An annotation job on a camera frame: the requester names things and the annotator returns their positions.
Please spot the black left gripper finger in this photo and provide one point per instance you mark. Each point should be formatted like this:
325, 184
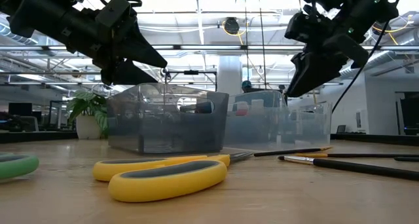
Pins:
144, 52
131, 75

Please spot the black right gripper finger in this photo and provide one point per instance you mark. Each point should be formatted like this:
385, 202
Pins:
314, 73

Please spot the yellow paint bottle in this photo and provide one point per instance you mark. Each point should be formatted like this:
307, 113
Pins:
257, 106

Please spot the orange paint bottle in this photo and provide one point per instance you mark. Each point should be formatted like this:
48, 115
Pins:
241, 110

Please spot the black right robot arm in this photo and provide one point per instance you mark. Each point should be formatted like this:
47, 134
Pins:
360, 4

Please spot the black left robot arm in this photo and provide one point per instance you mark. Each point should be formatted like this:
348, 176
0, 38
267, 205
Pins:
39, 14

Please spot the clear plastic bin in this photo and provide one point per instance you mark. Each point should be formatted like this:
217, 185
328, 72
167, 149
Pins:
311, 129

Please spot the smoky translucent plastic bin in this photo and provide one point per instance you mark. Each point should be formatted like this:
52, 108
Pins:
157, 132

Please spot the potted green plant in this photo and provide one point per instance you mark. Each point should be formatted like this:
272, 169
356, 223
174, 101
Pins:
88, 125

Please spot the person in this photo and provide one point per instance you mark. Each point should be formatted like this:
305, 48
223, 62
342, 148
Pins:
246, 84

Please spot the dark computer monitor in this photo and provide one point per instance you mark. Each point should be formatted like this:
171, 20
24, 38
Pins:
409, 116

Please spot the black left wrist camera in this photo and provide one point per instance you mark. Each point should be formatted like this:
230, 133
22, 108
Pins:
113, 12

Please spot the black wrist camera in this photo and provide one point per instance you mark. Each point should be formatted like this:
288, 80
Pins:
302, 26
113, 12

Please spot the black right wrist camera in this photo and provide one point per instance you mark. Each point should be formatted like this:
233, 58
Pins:
302, 26

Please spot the black overhead camera gantry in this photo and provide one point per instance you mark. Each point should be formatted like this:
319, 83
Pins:
191, 72

